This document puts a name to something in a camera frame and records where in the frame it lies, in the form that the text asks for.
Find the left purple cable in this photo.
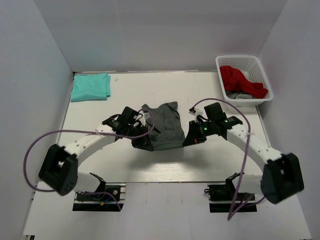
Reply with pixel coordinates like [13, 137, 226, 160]
[22, 108, 156, 212]

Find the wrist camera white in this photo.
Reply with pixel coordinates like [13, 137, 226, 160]
[135, 112, 151, 126]
[189, 107, 203, 123]

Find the white plastic basket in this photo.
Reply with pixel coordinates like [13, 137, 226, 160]
[215, 55, 274, 107]

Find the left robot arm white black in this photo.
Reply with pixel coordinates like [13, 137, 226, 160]
[38, 106, 155, 200]

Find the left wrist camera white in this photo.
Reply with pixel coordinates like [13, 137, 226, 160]
[135, 112, 151, 126]

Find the folded teal t shirt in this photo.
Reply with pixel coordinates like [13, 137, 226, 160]
[70, 73, 111, 103]

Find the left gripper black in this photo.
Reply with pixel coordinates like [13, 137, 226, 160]
[125, 123, 154, 152]

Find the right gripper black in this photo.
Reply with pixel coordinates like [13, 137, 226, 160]
[183, 120, 216, 147]

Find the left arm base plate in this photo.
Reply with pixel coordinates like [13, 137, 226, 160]
[72, 183, 126, 212]

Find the dark grey t shirt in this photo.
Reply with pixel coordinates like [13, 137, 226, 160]
[141, 101, 185, 151]

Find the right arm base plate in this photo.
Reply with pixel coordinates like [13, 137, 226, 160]
[204, 183, 257, 213]

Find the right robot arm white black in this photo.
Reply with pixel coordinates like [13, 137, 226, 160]
[182, 102, 305, 204]

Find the light grey t shirt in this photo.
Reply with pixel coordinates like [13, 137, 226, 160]
[226, 91, 256, 100]

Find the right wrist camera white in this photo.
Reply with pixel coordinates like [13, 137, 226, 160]
[189, 107, 203, 123]

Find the red t shirt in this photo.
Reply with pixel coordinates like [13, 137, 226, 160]
[219, 66, 269, 99]

